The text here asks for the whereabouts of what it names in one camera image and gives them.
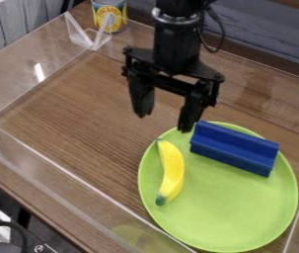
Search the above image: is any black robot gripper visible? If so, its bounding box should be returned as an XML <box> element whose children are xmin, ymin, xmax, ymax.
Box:
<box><xmin>123</xmin><ymin>8</ymin><xmax>226</xmax><ymax>132</ymax></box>

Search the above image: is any yellow toy banana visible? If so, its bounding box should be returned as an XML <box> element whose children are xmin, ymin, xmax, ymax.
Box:
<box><xmin>155</xmin><ymin>139</ymin><xmax>185</xmax><ymax>206</ymax></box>

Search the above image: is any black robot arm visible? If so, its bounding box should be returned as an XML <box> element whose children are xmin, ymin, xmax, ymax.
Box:
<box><xmin>123</xmin><ymin>0</ymin><xmax>224</xmax><ymax>132</ymax></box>

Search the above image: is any green round plate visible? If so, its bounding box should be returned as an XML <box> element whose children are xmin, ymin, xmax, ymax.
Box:
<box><xmin>137</xmin><ymin>128</ymin><xmax>299</xmax><ymax>253</ymax></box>

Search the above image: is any blue foam block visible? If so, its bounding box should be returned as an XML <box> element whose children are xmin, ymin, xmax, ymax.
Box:
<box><xmin>189</xmin><ymin>121</ymin><xmax>279</xmax><ymax>177</ymax></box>

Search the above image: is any yellow labelled tin can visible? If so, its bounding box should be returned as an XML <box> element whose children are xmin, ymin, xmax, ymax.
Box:
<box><xmin>91</xmin><ymin>0</ymin><xmax>128</xmax><ymax>34</ymax></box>

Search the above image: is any black device with knob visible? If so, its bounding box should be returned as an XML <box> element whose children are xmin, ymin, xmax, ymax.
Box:
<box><xmin>9</xmin><ymin>229</ymin><xmax>69</xmax><ymax>253</ymax></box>

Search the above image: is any clear acrylic enclosure wall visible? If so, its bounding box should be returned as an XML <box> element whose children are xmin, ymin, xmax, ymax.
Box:
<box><xmin>0</xmin><ymin>11</ymin><xmax>299</xmax><ymax>253</ymax></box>

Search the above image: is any black cable loop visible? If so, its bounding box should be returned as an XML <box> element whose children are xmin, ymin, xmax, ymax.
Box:
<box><xmin>0</xmin><ymin>221</ymin><xmax>28</xmax><ymax>253</ymax></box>

